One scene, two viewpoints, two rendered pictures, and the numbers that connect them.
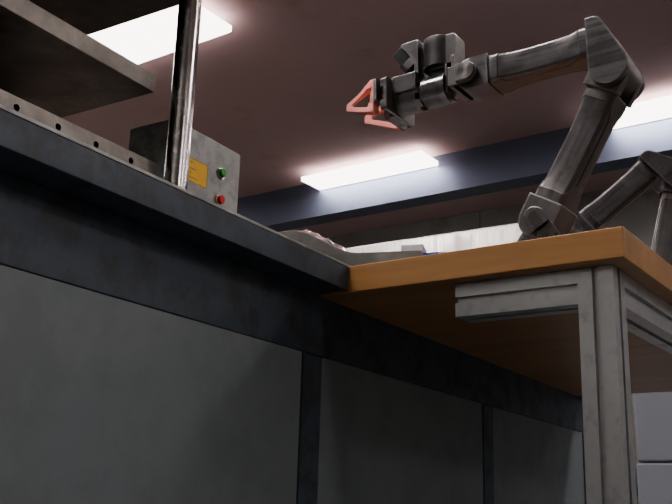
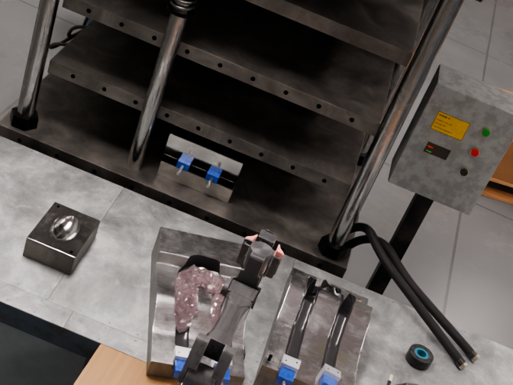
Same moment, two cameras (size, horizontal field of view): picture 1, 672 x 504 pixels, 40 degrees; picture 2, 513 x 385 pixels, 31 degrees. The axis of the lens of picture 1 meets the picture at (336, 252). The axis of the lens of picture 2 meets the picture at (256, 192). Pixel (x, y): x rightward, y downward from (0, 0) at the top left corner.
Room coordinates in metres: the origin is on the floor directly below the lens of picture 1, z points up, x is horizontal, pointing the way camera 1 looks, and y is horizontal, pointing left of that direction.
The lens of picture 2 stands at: (0.57, -1.66, 2.60)
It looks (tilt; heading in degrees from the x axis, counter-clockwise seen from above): 33 degrees down; 59
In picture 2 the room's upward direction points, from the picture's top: 22 degrees clockwise
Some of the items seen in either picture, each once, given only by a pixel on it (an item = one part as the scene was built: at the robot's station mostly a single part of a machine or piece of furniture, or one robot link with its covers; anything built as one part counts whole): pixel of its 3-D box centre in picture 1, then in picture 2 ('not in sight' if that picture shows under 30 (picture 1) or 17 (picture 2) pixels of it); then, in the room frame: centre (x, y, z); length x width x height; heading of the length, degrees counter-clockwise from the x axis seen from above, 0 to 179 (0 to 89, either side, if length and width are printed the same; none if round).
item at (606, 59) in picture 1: (544, 77); (221, 335); (1.42, -0.34, 1.17); 0.30 x 0.09 x 0.12; 55
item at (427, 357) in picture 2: not in sight; (419, 357); (2.28, -0.11, 0.82); 0.08 x 0.08 x 0.04
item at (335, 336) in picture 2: not in sight; (321, 321); (1.91, -0.05, 0.92); 0.35 x 0.16 x 0.09; 58
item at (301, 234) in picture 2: not in sight; (201, 147); (1.89, 1.02, 0.76); 1.30 x 0.84 x 0.06; 148
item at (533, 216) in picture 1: (550, 230); not in sight; (1.42, -0.34, 0.90); 0.09 x 0.06 x 0.06; 145
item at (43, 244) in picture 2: not in sight; (62, 237); (1.23, 0.37, 0.84); 0.20 x 0.15 x 0.07; 58
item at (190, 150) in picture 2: not in sight; (217, 136); (1.89, 0.92, 0.87); 0.50 x 0.27 x 0.17; 58
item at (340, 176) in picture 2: not in sight; (225, 84); (1.91, 1.06, 1.02); 1.10 x 0.74 x 0.05; 148
